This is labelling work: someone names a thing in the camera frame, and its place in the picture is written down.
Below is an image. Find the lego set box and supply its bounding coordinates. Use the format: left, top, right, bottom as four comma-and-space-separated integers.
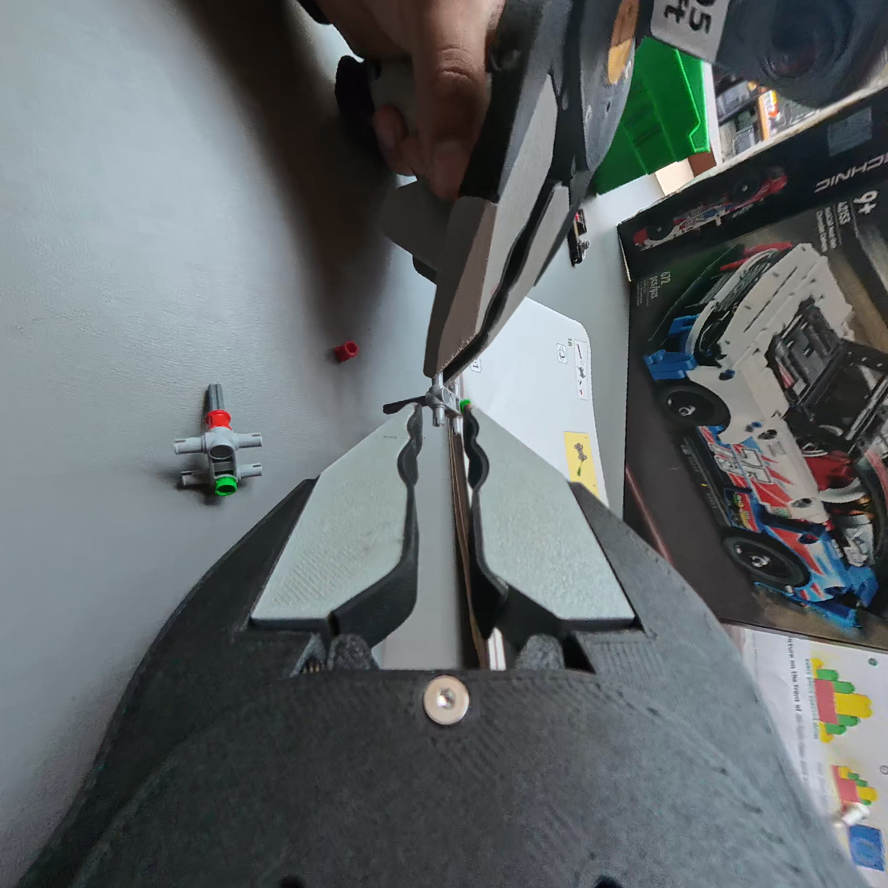
617, 86, 888, 653

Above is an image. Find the green storage bin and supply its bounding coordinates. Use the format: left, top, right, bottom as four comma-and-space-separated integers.
593, 36, 715, 197

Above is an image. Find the light grey lego connector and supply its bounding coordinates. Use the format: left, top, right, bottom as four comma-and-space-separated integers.
425, 376, 462, 426

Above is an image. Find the open instruction booklet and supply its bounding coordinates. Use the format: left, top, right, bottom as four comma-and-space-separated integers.
444, 298, 610, 670

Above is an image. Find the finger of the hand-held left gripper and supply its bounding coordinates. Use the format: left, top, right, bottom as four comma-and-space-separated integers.
446, 182, 578, 381
423, 89, 561, 381

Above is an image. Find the wooden shelf with boxes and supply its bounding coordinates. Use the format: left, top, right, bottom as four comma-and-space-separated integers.
713, 64, 833, 166

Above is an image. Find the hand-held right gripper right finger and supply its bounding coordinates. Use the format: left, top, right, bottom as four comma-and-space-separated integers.
461, 406, 638, 660

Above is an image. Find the grey lego axle connector assembly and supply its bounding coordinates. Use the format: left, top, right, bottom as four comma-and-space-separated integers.
173, 383, 265, 497

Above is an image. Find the printed sheet acrylic stand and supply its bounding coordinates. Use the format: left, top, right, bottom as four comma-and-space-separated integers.
741, 628, 888, 876

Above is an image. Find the person's left hand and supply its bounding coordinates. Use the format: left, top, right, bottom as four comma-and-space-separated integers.
298, 0, 507, 202

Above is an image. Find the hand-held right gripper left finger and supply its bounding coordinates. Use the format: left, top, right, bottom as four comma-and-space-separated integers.
250, 404, 424, 649

